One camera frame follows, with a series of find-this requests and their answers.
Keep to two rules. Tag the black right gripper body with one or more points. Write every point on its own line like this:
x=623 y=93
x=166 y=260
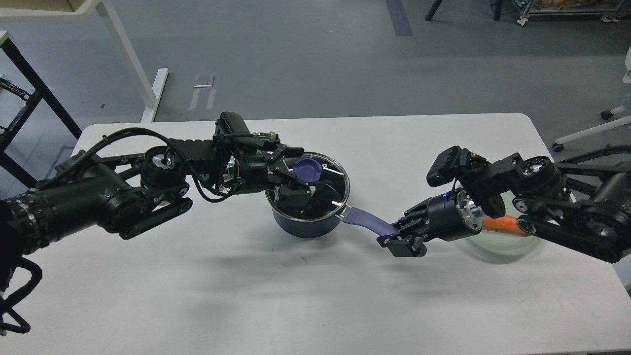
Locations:
x=453 y=216

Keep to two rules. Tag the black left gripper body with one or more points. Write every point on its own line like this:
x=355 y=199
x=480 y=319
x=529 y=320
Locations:
x=254 y=173

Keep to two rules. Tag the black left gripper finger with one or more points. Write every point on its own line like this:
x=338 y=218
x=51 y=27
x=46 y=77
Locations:
x=302 y=193
x=281 y=153

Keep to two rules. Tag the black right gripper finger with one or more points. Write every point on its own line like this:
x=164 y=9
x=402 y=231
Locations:
x=415 y=214
x=407 y=243

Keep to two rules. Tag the blue saucepan with handle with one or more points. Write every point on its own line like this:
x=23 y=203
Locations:
x=349 y=215

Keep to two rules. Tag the glass lid with blue knob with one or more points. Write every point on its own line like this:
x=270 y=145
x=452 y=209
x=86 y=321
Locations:
x=336 y=190

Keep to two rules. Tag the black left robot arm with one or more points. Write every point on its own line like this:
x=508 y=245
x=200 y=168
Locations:
x=134 y=180

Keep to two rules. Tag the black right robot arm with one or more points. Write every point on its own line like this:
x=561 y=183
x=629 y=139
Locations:
x=582 y=207

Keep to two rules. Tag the light green oval plate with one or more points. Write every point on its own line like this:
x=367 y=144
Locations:
x=499 y=247

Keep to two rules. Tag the orange toy carrot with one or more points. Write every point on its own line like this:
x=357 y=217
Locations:
x=507 y=224

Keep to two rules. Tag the black metal rack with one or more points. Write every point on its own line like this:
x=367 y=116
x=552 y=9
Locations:
x=41 y=94

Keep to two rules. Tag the metal wheeled cart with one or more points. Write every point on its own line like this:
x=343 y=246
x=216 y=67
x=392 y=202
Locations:
x=609 y=11

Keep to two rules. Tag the white table frame leg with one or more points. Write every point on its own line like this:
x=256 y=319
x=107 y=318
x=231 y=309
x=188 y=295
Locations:
x=77 y=10

